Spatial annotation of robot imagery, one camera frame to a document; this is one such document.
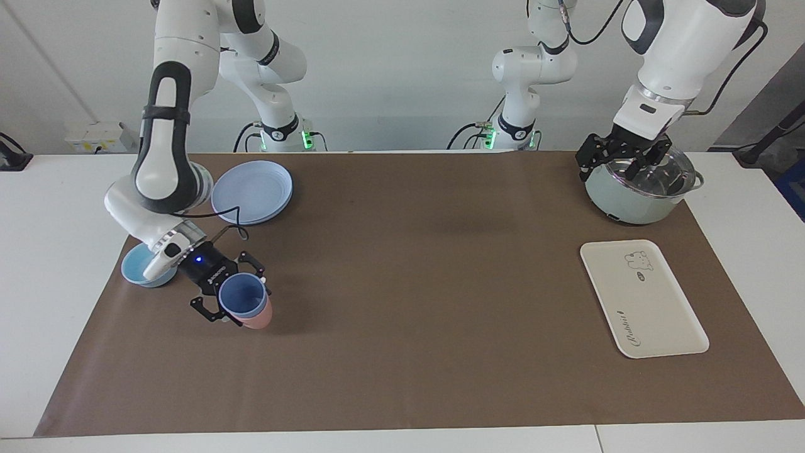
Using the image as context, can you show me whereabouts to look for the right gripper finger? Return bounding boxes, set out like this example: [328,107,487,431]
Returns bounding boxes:
[234,250,273,296]
[191,293,243,328]

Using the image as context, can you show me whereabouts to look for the glass pot lid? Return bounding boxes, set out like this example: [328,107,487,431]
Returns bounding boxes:
[602,148,697,199]

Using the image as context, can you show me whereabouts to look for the blue crate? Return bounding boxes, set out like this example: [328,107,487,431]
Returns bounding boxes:
[775,157,805,222]

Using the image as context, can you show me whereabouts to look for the periwinkle blue plate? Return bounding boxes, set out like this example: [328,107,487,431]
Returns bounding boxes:
[211,160,294,226]

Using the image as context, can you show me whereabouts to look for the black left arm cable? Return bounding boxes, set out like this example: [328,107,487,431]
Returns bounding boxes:
[557,0,771,118]

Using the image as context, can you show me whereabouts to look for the white wall socket box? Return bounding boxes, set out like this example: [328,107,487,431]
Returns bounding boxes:
[65,121,136,154]

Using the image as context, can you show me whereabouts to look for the black stand leg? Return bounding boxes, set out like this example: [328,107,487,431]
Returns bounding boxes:
[733,104,805,168]

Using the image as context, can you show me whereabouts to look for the pale green cooking pot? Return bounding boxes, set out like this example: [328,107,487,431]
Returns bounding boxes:
[585,150,705,225]

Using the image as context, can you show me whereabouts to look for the pink cup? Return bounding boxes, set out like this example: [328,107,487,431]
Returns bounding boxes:
[238,301,274,330]

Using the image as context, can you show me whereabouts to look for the blue ribbed cup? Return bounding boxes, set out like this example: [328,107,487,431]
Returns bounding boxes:
[218,272,269,319]

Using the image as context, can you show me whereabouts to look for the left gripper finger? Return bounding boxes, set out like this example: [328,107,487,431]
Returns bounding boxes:
[575,132,619,182]
[629,135,672,182]

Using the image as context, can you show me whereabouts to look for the black base cable bundle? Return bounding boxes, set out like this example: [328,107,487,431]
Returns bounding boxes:
[447,94,507,152]

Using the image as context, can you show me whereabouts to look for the brown table mat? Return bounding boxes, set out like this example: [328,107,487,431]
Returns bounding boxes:
[35,151,805,438]

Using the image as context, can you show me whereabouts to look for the light blue bowl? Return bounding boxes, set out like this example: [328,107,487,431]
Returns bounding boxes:
[121,244,179,288]

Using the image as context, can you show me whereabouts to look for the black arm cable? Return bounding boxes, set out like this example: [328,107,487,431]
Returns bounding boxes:
[170,204,250,243]
[557,0,771,118]

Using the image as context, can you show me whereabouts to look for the white tray with bear print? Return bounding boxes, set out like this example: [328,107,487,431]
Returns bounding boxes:
[579,239,710,359]

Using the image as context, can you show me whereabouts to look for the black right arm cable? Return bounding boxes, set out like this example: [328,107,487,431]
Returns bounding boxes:
[170,204,250,243]

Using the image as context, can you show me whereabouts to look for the black clamp mount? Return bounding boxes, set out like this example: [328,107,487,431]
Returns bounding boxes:
[0,132,34,172]

